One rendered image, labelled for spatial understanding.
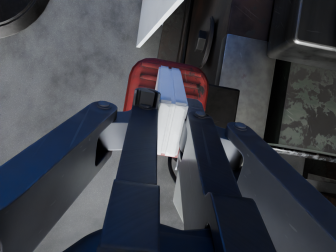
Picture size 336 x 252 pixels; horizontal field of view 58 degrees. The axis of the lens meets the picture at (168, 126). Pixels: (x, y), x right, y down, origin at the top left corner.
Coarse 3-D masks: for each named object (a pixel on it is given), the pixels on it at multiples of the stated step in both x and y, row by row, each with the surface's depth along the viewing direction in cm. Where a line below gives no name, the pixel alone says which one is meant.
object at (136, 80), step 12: (144, 60) 22; (156, 60) 22; (168, 60) 22; (132, 72) 22; (144, 72) 22; (156, 72) 22; (192, 72) 22; (132, 84) 22; (144, 84) 22; (192, 84) 22; (204, 84) 22; (132, 96) 22; (192, 96) 22; (204, 96) 22; (204, 108) 22
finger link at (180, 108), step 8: (176, 72) 20; (176, 80) 18; (176, 88) 16; (176, 96) 15; (184, 96) 16; (176, 104) 15; (184, 104) 15; (176, 112) 15; (184, 112) 15; (176, 120) 15; (168, 128) 15; (176, 128) 15; (168, 136) 15; (176, 136) 15; (168, 144) 15; (176, 144) 15; (168, 152) 16; (176, 152) 16
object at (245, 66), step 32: (224, 0) 39; (256, 0) 35; (192, 32) 71; (224, 32) 36; (256, 32) 35; (192, 64) 62; (224, 64) 33; (256, 64) 33; (256, 96) 33; (256, 128) 33
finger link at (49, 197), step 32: (64, 128) 11; (96, 128) 11; (32, 160) 9; (64, 160) 9; (96, 160) 13; (0, 192) 7; (32, 192) 8; (64, 192) 10; (0, 224) 7; (32, 224) 8
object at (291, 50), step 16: (288, 0) 29; (304, 0) 27; (320, 0) 27; (272, 16) 33; (288, 16) 29; (304, 16) 27; (320, 16) 27; (272, 32) 32; (288, 32) 28; (304, 32) 27; (320, 32) 27; (272, 48) 31; (288, 48) 29; (304, 48) 28; (320, 48) 27; (304, 64) 33; (320, 64) 32
